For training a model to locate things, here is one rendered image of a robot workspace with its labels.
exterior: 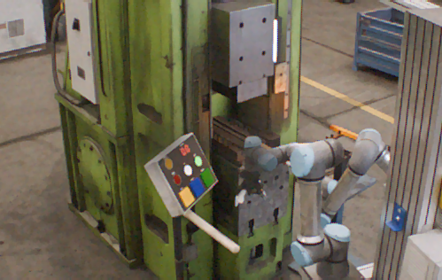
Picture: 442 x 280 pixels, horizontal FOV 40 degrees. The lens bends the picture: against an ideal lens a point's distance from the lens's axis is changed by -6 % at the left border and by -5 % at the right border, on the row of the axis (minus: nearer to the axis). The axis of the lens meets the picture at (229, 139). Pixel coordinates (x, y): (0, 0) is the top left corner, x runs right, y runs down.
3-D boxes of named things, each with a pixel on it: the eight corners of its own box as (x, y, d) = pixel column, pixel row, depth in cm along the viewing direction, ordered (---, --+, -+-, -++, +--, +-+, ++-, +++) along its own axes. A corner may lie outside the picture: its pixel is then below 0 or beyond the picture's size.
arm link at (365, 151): (380, 159, 275) (328, 234, 301) (383, 147, 285) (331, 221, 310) (358, 145, 276) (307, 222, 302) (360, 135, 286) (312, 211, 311)
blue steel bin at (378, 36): (468, 83, 709) (478, 24, 676) (433, 100, 662) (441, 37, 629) (387, 55, 789) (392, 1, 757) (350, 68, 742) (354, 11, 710)
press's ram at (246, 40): (285, 72, 346) (287, 1, 328) (229, 88, 324) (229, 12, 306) (236, 51, 375) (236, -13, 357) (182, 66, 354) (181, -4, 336)
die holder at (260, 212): (287, 214, 382) (290, 149, 362) (238, 237, 361) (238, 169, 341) (229, 178, 421) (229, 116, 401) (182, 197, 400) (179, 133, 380)
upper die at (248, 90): (266, 93, 342) (267, 77, 338) (236, 102, 331) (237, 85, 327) (219, 72, 372) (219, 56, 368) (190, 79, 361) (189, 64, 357)
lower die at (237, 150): (265, 152, 358) (265, 138, 354) (236, 163, 347) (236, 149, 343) (219, 127, 388) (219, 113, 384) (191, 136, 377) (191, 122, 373)
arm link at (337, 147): (353, 133, 251) (290, 137, 296) (331, 139, 247) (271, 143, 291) (359, 161, 252) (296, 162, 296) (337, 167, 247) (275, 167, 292)
